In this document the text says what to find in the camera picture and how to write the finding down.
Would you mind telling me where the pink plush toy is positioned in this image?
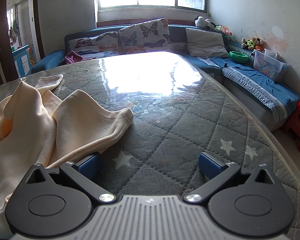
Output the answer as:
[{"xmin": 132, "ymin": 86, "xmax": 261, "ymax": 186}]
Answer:
[{"xmin": 215, "ymin": 25, "xmax": 232, "ymax": 37}]

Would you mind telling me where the blue corner sofa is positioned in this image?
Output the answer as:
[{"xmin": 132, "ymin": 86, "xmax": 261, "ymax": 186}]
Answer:
[{"xmin": 30, "ymin": 24, "xmax": 300, "ymax": 132}]

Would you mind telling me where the dark wooden door frame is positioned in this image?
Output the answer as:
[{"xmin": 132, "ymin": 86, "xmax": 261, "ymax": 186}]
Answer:
[{"xmin": 0, "ymin": 0, "xmax": 45, "ymax": 83}]

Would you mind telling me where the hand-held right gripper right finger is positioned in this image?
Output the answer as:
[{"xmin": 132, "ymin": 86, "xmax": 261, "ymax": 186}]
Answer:
[{"xmin": 184, "ymin": 152, "xmax": 275, "ymax": 204}]

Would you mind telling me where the green-dressed plush toy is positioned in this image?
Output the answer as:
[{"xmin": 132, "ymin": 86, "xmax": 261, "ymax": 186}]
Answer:
[{"xmin": 241, "ymin": 37, "xmax": 257, "ymax": 51}]

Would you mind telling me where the orange-dressed plush toy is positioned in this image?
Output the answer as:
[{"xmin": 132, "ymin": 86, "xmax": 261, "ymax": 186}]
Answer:
[{"xmin": 255, "ymin": 37, "xmax": 265, "ymax": 52}]

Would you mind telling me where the cream sweatshirt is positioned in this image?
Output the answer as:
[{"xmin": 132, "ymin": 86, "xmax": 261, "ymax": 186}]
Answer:
[{"xmin": 0, "ymin": 74, "xmax": 134, "ymax": 239}]

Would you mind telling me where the clear plastic storage box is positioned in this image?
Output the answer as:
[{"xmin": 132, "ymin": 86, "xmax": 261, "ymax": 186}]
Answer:
[{"xmin": 252, "ymin": 48, "xmax": 290, "ymax": 82}]

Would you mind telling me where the blue cabinet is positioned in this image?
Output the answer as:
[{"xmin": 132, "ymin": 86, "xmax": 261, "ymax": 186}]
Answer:
[{"xmin": 12, "ymin": 44, "xmax": 33, "ymax": 74}]

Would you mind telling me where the hanging towel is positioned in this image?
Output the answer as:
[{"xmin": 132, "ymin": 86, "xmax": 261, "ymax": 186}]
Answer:
[{"xmin": 9, "ymin": 20, "xmax": 19, "ymax": 43}]

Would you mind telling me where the panda plush toy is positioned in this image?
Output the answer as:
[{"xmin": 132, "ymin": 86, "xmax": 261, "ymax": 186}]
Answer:
[{"xmin": 194, "ymin": 16, "xmax": 217, "ymax": 29}]

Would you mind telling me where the grey cushion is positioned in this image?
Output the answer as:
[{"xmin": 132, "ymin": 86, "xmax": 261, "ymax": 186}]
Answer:
[{"xmin": 185, "ymin": 27, "xmax": 230, "ymax": 58}]

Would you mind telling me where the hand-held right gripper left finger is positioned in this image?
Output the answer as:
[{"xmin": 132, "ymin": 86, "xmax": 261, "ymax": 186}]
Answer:
[{"xmin": 26, "ymin": 152, "xmax": 117, "ymax": 204}]

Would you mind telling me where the green plastic bowl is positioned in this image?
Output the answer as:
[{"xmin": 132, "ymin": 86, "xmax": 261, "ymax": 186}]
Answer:
[{"xmin": 229, "ymin": 51, "xmax": 250, "ymax": 63}]

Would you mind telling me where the purple cloth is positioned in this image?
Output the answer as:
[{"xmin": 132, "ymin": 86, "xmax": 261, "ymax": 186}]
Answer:
[{"xmin": 60, "ymin": 51, "xmax": 84, "ymax": 65}]

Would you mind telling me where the long butterfly print pillow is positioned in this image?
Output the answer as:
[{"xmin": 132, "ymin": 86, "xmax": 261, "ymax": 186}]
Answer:
[{"xmin": 67, "ymin": 31, "xmax": 120, "ymax": 59}]

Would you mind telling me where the blue patterned sofa cover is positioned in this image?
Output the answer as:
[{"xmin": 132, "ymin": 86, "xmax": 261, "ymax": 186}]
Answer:
[{"xmin": 197, "ymin": 55, "xmax": 300, "ymax": 124}]

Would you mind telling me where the square butterfly print pillow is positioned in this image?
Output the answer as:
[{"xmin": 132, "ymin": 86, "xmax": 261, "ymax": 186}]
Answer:
[{"xmin": 118, "ymin": 18, "xmax": 173, "ymax": 55}]

